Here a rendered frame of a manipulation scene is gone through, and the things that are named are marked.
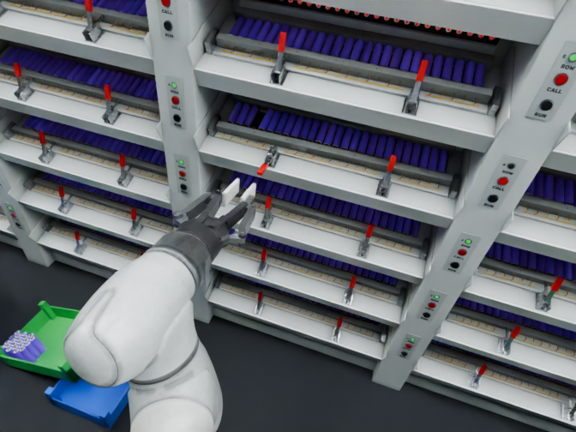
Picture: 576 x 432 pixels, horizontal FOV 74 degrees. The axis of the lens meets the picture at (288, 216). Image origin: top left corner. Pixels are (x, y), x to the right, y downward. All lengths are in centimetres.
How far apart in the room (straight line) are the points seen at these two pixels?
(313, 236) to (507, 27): 61
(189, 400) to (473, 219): 65
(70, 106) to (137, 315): 81
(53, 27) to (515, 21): 93
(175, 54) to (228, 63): 11
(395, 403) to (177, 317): 104
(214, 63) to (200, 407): 65
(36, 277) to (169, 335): 132
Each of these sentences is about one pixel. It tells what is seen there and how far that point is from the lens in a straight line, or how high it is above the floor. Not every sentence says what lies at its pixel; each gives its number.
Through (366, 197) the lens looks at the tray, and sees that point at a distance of 88.
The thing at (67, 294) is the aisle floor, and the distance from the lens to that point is 168.
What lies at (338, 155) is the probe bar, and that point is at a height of 78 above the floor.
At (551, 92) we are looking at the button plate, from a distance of 78.
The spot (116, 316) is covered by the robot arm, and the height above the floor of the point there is 87.
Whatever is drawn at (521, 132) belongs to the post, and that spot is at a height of 95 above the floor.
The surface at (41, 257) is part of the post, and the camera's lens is 177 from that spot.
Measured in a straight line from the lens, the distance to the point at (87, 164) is 129.
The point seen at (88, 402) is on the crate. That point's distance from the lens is 141.
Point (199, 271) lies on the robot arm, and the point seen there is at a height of 82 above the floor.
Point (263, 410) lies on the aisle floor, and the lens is 133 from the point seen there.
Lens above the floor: 123
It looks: 40 degrees down
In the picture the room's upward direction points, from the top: 8 degrees clockwise
